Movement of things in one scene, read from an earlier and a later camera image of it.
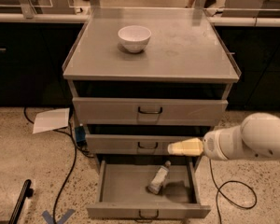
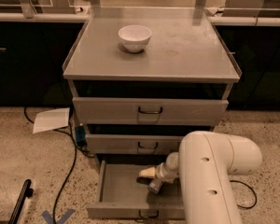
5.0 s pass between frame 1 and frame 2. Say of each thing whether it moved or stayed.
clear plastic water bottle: stayed
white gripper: moved
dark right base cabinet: stayed
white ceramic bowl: stayed
